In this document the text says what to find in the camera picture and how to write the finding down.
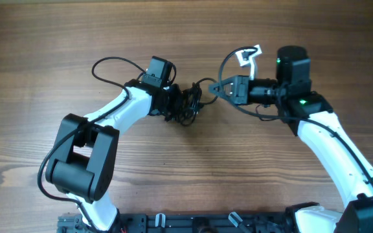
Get left camera cable black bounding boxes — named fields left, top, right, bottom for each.
left=37, top=56, right=148, bottom=230

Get camera cable black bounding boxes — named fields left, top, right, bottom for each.
left=37, top=56, right=148, bottom=230
left=218, top=46, right=373, bottom=233

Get right camera cable black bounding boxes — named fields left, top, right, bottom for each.
left=218, top=46, right=373, bottom=233

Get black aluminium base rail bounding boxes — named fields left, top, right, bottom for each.
left=56, top=212, right=291, bottom=233

